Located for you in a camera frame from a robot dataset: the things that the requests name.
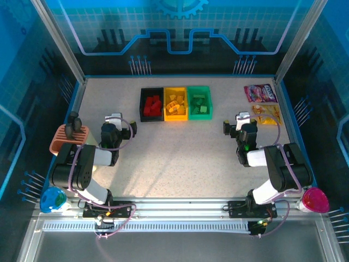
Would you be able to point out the yellow sloped lego brick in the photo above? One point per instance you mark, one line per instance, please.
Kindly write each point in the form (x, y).
(172, 96)

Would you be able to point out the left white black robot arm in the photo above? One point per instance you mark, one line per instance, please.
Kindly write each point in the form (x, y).
(84, 174)

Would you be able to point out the black plastic bin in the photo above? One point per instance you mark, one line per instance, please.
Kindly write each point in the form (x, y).
(152, 118)

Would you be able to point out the green plastic bin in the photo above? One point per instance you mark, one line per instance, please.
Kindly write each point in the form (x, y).
(200, 117)

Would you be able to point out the yellow snack bag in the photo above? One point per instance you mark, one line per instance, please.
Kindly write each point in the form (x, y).
(265, 113)

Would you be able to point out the yellow plastic bin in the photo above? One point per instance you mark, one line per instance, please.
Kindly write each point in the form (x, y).
(175, 118)

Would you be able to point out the purple candy bag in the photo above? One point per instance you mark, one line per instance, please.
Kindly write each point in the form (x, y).
(260, 93)

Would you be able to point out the pink cream knife block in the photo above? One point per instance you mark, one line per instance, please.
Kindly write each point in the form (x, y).
(58, 139)

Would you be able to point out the blue lidded cup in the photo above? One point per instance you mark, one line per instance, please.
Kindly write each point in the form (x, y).
(50, 199)

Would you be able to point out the black controller box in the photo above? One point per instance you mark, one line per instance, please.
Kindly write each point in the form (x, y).
(258, 228)
(104, 226)

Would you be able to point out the pink lidded cup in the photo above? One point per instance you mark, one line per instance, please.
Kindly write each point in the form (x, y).
(316, 200)

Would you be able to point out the grey metal front panel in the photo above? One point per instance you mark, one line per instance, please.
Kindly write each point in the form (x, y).
(177, 248)

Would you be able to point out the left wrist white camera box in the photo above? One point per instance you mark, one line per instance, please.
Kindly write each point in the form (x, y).
(114, 118)

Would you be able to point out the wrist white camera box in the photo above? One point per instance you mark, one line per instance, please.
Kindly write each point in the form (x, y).
(114, 118)
(242, 116)

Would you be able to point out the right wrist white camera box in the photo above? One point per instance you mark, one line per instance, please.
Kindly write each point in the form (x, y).
(242, 116)

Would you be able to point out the aluminium side rail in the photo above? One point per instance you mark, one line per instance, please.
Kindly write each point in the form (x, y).
(287, 109)
(75, 103)

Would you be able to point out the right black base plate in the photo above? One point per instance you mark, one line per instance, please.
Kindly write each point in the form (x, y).
(237, 208)

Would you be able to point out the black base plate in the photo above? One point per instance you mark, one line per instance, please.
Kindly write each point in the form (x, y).
(124, 208)
(237, 208)

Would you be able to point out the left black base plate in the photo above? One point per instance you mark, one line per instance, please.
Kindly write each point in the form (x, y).
(124, 208)

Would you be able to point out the aluminium front rail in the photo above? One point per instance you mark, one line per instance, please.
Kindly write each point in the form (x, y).
(185, 203)

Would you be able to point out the aluminium frame post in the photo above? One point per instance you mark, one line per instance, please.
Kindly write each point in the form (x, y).
(60, 41)
(298, 41)

